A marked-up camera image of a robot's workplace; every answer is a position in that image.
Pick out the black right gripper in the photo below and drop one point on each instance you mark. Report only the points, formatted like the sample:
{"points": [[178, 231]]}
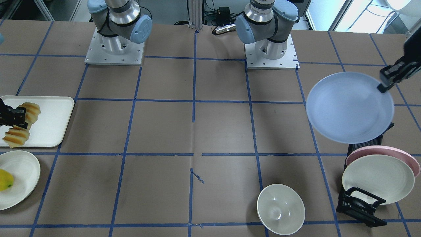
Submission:
{"points": [[12, 117]]}

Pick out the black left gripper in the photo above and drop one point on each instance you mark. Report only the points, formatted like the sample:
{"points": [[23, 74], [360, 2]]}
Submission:
{"points": [[395, 71]]}

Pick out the striped bread roll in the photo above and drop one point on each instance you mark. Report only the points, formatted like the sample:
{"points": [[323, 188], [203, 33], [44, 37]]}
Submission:
{"points": [[31, 112], [16, 136]]}

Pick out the blue plate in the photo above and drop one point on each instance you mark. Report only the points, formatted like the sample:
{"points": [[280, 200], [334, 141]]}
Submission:
{"points": [[347, 107]]}

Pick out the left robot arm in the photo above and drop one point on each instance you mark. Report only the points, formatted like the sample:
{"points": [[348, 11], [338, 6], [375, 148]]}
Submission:
{"points": [[266, 25]]}

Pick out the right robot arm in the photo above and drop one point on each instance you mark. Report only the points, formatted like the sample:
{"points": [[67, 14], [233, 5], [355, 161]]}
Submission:
{"points": [[115, 20]]}

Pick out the white plate with lemon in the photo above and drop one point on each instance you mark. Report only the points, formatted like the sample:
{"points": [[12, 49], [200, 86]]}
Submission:
{"points": [[25, 169]]}

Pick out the pink plate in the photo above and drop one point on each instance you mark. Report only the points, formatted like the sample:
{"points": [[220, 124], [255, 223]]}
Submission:
{"points": [[385, 150]]}

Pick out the cream white plate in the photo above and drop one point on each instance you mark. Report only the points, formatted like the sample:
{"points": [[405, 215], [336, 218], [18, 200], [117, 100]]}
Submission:
{"points": [[384, 176]]}

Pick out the black plate rack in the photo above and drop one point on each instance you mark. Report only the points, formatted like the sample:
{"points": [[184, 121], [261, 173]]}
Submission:
{"points": [[356, 207]]}

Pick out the white rectangular tray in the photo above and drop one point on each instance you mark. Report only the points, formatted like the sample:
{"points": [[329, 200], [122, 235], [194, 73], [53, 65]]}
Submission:
{"points": [[49, 129]]}

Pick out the yellow lemon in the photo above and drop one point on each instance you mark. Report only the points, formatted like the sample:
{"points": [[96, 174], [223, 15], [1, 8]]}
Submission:
{"points": [[6, 180]]}

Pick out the cream ceramic bowl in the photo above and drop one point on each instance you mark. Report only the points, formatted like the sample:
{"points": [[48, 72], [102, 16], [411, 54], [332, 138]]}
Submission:
{"points": [[281, 209]]}

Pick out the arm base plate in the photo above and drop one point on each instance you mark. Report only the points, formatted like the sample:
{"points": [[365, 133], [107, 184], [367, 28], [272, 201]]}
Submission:
{"points": [[265, 54], [115, 54]]}

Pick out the aluminium frame post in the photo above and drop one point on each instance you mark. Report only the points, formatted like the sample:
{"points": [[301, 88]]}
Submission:
{"points": [[195, 14]]}

